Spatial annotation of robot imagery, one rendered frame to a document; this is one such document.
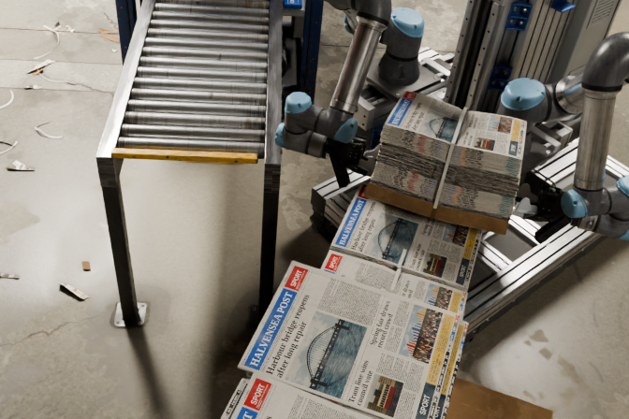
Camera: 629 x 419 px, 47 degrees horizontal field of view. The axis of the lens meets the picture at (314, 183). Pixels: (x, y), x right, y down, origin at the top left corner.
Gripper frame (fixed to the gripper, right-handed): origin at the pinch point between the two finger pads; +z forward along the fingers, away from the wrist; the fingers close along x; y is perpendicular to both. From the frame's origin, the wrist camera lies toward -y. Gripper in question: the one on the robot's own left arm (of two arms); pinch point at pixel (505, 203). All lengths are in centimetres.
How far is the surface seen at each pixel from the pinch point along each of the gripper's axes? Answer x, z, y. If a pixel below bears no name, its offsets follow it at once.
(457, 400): 45, 1, -37
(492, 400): 42, -8, -36
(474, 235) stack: 16.1, 7.0, -4.4
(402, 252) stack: 29.4, 24.2, -8.2
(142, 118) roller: 1, 115, -3
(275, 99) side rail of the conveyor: -24, 80, 5
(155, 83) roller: -17, 120, 2
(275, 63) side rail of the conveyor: -44, 87, 10
